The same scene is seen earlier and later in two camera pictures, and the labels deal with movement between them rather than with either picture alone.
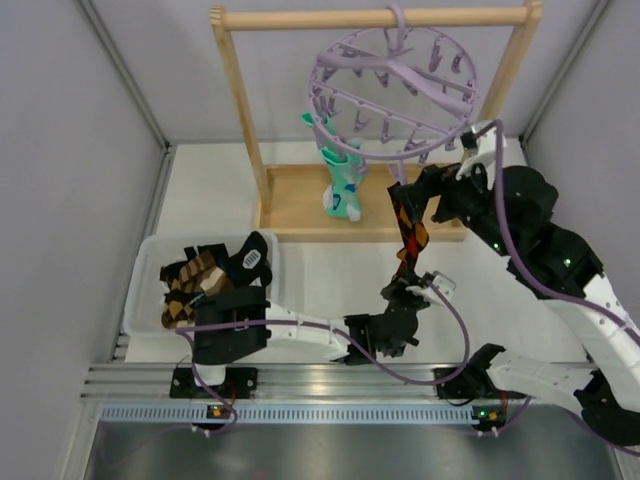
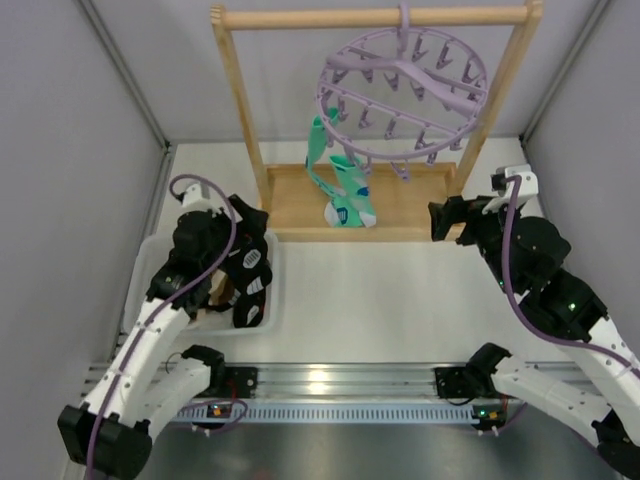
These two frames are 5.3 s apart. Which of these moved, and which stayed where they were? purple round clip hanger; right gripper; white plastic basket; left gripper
Moved: right gripper; left gripper
Stayed: white plastic basket; purple round clip hanger
